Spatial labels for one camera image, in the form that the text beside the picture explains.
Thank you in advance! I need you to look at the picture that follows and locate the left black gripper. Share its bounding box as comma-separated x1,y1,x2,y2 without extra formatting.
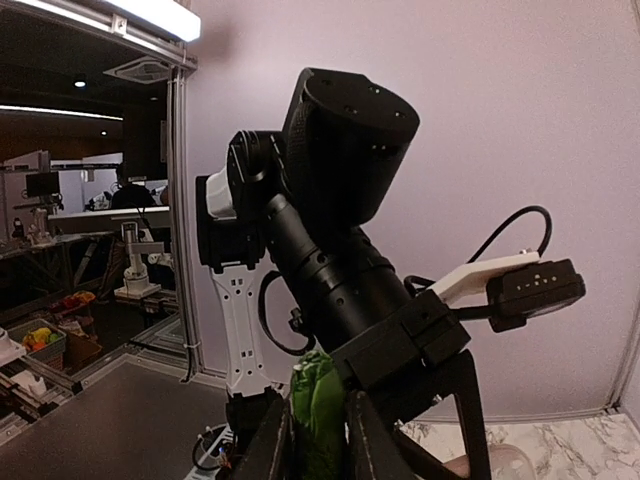
299,259,491,479

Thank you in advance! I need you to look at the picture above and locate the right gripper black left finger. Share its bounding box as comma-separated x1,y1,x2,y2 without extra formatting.
231,397,293,480

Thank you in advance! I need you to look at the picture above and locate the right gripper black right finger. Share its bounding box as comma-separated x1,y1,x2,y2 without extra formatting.
347,391,415,480

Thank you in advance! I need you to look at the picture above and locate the green cucumber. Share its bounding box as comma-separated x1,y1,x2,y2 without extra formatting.
290,350,346,479

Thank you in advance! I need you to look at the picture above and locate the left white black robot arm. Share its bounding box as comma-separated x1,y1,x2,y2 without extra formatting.
196,68,491,479

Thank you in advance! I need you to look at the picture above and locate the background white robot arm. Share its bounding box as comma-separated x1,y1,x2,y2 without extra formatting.
114,221,174,301

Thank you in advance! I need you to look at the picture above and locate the background basket with fruit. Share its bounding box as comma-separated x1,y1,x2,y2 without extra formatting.
8,318,67,371

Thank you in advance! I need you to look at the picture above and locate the person in background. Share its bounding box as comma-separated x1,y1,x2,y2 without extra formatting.
111,163,156,210

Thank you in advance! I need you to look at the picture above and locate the ceiling light bar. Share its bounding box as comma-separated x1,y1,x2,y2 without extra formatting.
99,0,202,44

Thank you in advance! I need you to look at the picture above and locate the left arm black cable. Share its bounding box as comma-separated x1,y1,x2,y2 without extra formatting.
257,204,554,357

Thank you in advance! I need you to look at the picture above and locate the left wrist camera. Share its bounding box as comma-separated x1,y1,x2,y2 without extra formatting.
429,252,586,333

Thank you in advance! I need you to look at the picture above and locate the left aluminium frame post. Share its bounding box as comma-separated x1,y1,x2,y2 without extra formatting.
167,64,200,384

